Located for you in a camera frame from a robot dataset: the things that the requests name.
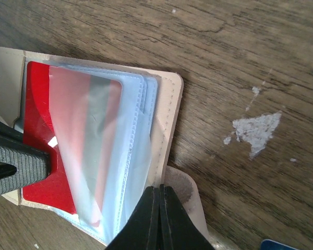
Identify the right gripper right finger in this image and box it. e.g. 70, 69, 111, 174
159, 185, 214, 250

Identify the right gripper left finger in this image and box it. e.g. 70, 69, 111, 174
106, 186, 160, 250

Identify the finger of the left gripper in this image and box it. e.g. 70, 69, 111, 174
0, 116, 58, 195

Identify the red card black stripe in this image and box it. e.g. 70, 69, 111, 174
22, 61, 122, 227

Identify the beige leather card holder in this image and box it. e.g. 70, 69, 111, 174
0, 47, 208, 247

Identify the blue card upper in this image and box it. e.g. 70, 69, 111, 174
259, 239, 298, 250

